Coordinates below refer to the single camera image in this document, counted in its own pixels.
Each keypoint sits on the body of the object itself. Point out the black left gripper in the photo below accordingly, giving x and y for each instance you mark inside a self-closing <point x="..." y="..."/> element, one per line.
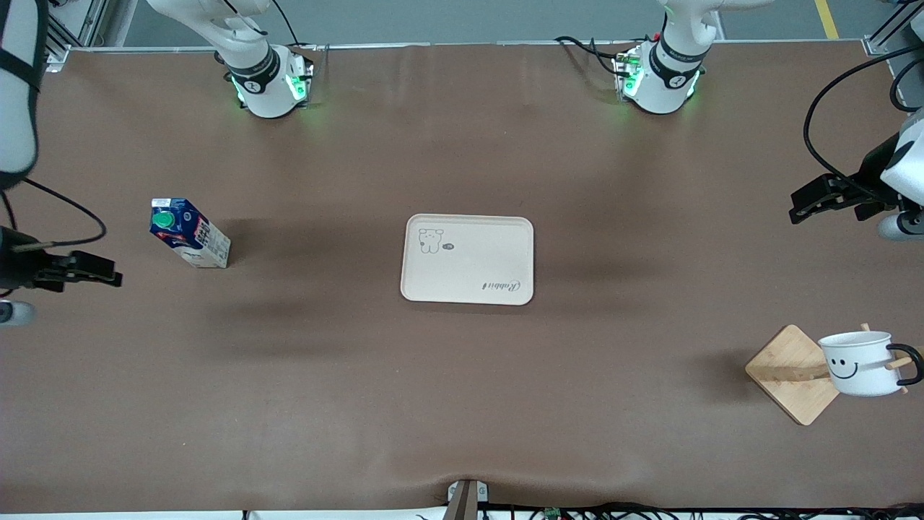
<point x="868" y="180"/>

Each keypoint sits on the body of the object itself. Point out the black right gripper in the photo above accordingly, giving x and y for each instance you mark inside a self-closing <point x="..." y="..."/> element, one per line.
<point x="16" y="266"/>

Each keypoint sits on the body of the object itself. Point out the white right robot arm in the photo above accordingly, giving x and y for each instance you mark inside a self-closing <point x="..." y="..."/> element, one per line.
<point x="268" y="97"/>

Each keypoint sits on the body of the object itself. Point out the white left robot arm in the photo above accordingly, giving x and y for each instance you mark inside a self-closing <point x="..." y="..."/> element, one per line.
<point x="664" y="94"/>

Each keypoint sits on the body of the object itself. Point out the wooden mug rack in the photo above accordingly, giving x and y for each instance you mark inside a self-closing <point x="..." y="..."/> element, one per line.
<point x="787" y="368"/>

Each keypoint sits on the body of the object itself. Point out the brown table mat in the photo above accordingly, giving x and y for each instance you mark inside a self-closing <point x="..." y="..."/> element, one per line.
<point x="289" y="375"/>

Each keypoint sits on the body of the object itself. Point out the cream rabbit print tray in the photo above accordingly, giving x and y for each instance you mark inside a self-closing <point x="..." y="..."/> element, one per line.
<point x="476" y="267"/>

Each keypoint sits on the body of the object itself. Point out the small green circuit board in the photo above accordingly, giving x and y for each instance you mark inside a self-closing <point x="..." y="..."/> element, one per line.
<point x="553" y="513"/>

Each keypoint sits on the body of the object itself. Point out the aluminium frame profile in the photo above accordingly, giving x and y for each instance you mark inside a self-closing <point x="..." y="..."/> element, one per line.
<point x="59" y="59"/>
<point x="875" y="45"/>

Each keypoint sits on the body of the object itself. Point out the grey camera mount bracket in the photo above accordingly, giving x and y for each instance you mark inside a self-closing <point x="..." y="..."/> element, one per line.
<point x="465" y="502"/>

